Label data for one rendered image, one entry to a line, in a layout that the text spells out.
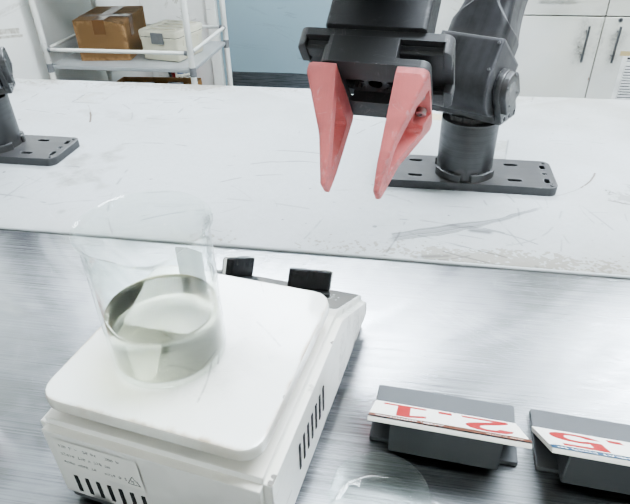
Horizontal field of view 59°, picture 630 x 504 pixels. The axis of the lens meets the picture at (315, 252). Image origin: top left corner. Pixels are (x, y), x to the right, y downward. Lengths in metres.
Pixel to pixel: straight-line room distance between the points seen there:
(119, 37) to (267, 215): 2.05
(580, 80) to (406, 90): 2.44
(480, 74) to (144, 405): 0.44
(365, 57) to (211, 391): 0.22
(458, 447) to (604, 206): 0.38
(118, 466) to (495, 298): 0.32
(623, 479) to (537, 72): 2.45
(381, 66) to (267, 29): 2.96
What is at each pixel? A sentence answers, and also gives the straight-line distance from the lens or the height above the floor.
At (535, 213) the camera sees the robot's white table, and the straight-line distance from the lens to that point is 0.63.
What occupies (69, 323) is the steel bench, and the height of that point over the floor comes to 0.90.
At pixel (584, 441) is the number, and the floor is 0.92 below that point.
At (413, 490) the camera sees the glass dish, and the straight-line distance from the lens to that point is 0.35.
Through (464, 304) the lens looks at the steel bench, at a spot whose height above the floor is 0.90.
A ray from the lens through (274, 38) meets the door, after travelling 3.33.
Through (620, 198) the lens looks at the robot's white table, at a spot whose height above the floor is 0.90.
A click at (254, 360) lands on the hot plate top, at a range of 0.30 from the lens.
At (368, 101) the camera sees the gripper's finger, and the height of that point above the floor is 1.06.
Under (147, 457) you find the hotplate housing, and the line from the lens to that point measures 0.30.
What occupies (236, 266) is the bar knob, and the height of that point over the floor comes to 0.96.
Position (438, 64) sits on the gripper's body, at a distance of 0.40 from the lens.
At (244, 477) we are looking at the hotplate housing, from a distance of 0.28.
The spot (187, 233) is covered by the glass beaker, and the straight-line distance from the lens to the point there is 0.30.
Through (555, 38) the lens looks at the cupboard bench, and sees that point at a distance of 2.71.
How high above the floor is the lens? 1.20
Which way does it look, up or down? 34 degrees down
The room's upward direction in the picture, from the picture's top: 1 degrees counter-clockwise
